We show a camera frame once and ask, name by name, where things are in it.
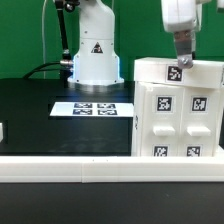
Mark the black cable on left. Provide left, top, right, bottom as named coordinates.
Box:
left=22, top=0, right=81, bottom=80

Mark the white L-shaped obstacle frame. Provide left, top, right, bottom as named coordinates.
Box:
left=0, top=122, right=224, bottom=184

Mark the white cabinet top block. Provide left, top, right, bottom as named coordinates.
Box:
left=134, top=57, right=224, bottom=89

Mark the grey thin cable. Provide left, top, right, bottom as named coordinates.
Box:
left=41, top=0, right=50, bottom=80

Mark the white cabinet door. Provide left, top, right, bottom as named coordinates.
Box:
left=178, top=88, right=221, bottom=157
left=141, top=84, right=183, bottom=157

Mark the white cabinet body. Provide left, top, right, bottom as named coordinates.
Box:
left=132, top=82, right=224, bottom=157

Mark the white marker base plate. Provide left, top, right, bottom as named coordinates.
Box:
left=50, top=102, right=133, bottom=117

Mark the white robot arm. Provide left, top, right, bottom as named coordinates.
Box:
left=67, top=0, right=211, bottom=91

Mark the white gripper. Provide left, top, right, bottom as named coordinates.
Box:
left=161, top=0, right=211, bottom=69

